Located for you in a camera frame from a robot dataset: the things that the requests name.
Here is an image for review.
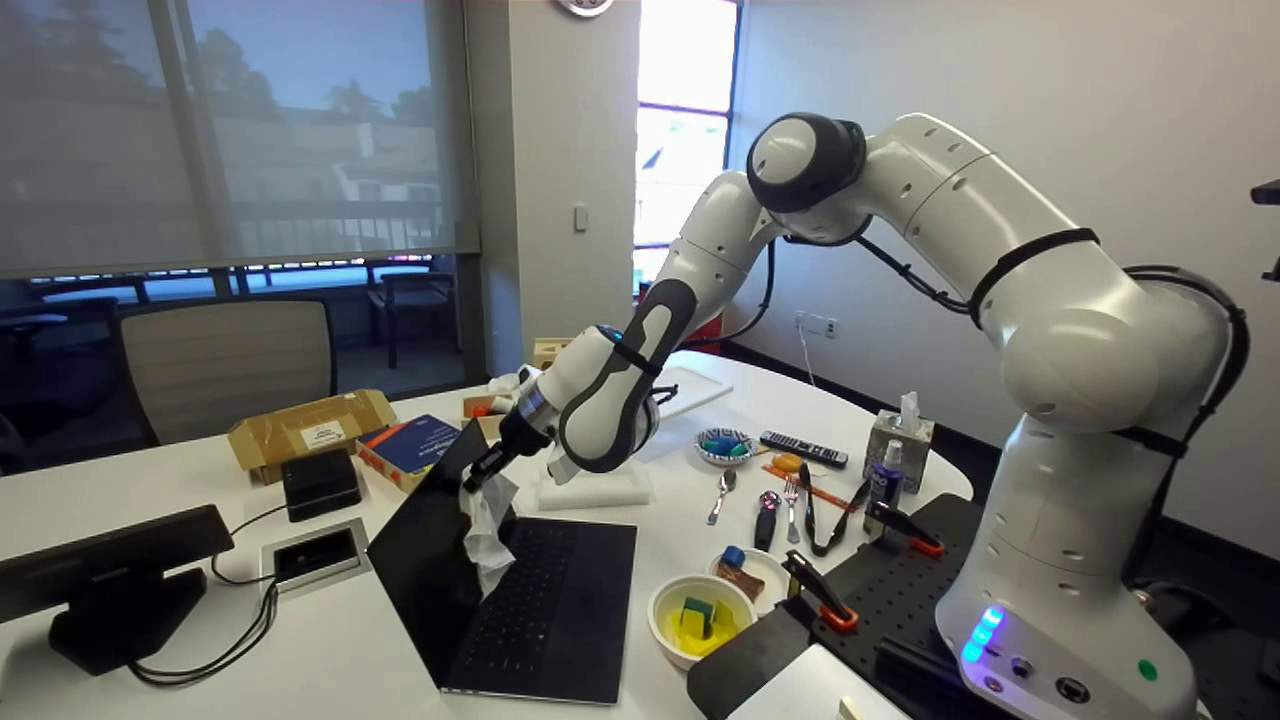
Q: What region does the grey remote control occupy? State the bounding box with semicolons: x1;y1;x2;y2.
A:
755;430;853;471

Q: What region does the white paper napkin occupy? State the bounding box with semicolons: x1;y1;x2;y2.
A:
454;471;524;599
893;387;926;439

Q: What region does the black orange clamp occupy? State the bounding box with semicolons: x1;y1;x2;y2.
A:
781;549;865;637
872;501;952;566

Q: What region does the white bowl with yellow inside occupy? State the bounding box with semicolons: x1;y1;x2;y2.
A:
649;572;759;676

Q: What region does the small white plate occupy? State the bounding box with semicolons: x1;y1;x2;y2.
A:
702;538;792;611

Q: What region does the blue book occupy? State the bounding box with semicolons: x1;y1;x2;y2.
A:
354;413;471;497

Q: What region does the brown cardboard package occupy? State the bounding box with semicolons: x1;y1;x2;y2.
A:
222;387;398;487

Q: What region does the small blue bowl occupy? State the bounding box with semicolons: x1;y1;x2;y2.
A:
693;426;759;471

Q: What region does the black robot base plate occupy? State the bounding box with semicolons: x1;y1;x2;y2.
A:
684;491;992;720

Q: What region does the white plastic bin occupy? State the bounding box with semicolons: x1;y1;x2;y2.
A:
650;365;739;426

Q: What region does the white paper sheet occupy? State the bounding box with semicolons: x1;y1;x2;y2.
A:
723;644;911;720

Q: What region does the black marker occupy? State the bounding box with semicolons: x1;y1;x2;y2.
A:
751;487;785;555

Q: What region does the dark mesh office chair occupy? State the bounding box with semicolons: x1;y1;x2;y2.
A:
0;306;84;477

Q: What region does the black video conference bar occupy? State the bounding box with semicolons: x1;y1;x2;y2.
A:
0;503;236;681

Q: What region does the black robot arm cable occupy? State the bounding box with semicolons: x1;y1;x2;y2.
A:
728;229;996;346

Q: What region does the grey office chair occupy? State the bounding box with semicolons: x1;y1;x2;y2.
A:
111;297;340;450

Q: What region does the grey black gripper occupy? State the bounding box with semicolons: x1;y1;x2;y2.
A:
461;396;552;497

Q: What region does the black laptop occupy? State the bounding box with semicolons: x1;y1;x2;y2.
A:
362;415;640;710

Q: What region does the metal spoon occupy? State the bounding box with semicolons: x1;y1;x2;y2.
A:
702;467;739;533

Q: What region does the small black box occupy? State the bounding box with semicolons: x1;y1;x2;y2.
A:
280;450;367;523

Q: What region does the chair behind glass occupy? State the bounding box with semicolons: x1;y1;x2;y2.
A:
362;255;463;372

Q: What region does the table power outlet box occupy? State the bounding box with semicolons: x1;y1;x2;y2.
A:
261;518;381;592

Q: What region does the black camera on stand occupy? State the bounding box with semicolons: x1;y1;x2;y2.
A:
1248;178;1280;287

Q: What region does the black table cable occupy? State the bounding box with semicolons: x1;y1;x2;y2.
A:
128;503;291;694

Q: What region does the small wooden box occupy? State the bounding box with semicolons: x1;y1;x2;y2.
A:
461;379;519;426

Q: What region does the brown toy block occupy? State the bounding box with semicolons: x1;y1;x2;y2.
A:
712;566;767;605

